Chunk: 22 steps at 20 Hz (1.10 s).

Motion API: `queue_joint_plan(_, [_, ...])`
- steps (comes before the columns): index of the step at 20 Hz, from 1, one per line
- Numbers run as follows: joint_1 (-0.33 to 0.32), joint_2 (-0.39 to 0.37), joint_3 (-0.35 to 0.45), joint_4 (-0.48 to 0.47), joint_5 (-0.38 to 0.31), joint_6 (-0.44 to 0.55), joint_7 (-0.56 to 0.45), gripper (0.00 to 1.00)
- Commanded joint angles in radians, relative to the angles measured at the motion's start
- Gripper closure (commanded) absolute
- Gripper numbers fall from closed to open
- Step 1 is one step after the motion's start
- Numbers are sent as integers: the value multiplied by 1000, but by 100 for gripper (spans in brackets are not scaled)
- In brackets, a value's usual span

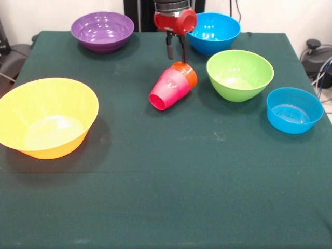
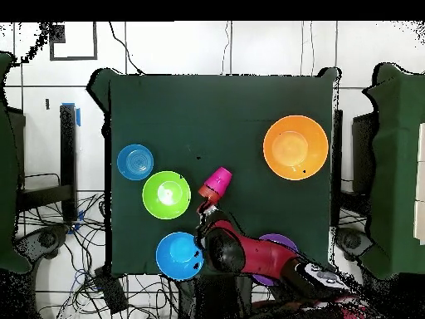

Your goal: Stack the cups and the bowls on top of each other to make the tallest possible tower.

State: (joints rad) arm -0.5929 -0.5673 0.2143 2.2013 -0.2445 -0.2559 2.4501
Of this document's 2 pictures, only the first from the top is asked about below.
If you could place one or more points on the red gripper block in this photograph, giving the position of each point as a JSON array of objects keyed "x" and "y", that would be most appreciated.
[{"x": 179, "y": 22}]

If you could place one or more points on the orange-red cup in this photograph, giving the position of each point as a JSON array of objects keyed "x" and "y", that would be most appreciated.
[{"x": 188, "y": 74}]

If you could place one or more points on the pink cup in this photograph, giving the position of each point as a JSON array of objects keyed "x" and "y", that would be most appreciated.
[{"x": 168, "y": 90}]

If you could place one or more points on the large orange bowl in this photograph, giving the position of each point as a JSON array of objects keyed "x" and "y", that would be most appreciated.
[{"x": 46, "y": 122}]

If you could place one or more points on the deep blue bowl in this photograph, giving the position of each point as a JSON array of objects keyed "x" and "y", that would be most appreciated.
[{"x": 215, "y": 36}]

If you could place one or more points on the large green bowl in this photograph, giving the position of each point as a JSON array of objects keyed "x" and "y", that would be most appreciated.
[{"x": 238, "y": 77}]

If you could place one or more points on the purple bowl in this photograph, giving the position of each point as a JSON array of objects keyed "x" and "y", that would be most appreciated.
[{"x": 102, "y": 33}]

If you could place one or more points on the shallow blue bowl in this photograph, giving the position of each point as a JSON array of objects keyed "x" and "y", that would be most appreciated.
[{"x": 294, "y": 114}]

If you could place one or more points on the dark green tablecloth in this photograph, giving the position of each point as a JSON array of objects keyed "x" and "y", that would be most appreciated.
[{"x": 166, "y": 194}]

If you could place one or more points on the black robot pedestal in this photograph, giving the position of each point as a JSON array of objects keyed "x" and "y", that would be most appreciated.
[{"x": 140, "y": 15}]

